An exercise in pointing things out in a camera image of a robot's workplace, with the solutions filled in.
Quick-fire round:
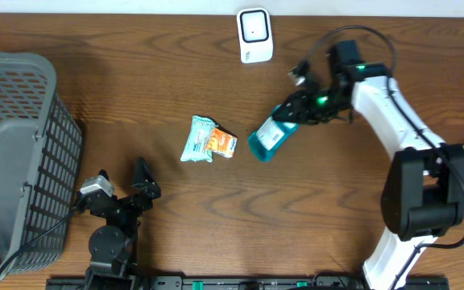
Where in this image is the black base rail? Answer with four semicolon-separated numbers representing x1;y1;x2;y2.
46;275;451;290

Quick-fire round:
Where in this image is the orange snack packet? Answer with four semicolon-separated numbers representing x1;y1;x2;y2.
205;127;238;158

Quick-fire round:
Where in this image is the black left camera cable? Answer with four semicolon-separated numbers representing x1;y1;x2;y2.
0;205;81;290

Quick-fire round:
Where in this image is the grey plastic basket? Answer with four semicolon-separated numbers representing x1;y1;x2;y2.
0;52;83;280

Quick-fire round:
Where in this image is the blue mouthwash bottle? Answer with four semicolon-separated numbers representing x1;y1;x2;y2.
248;116;300;162

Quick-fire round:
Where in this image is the black right camera cable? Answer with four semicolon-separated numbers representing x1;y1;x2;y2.
302;25;464;290

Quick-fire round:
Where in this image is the green wet wipes pack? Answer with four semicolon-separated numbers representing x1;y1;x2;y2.
180;115;216;163

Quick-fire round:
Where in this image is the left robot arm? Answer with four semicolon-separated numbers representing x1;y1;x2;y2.
75;157;161;289

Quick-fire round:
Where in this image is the black camera cable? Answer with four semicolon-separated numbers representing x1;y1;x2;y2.
302;25;464;290
0;205;81;290

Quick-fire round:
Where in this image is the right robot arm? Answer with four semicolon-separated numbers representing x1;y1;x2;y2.
271;40;464;289

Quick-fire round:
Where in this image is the white barcode scanner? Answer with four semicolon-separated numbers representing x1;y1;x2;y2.
236;7;274;64

